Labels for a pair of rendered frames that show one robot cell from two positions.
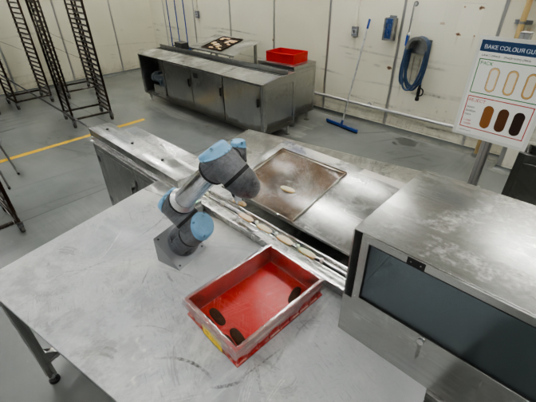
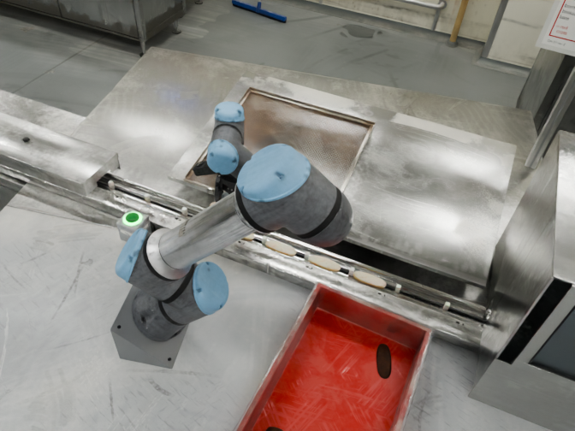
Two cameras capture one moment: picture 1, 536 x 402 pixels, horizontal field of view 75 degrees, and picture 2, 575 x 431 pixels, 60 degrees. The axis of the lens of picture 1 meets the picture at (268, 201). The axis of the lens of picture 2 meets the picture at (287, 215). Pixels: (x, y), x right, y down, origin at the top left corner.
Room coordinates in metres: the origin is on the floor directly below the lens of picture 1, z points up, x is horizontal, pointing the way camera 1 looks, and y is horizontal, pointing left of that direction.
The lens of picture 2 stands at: (0.51, 0.43, 1.99)
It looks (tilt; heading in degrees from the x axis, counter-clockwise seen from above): 45 degrees down; 335
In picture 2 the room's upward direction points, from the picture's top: 5 degrees clockwise
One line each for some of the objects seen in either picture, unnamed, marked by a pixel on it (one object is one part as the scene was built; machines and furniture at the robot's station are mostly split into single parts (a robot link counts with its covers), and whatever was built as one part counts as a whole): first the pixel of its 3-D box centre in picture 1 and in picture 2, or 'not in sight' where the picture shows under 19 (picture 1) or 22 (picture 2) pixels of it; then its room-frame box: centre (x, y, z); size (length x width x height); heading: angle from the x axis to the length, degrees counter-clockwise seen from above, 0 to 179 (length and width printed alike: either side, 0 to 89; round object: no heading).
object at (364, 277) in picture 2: (306, 252); (370, 279); (1.24, -0.18, 0.86); 0.10 x 0.04 x 0.01; 46
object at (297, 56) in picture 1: (286, 55); not in sight; (5.36, -0.30, 0.93); 0.51 x 0.36 x 0.13; 50
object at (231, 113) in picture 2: (238, 151); (229, 126); (1.55, 0.14, 1.24); 0.09 x 0.08 x 0.11; 156
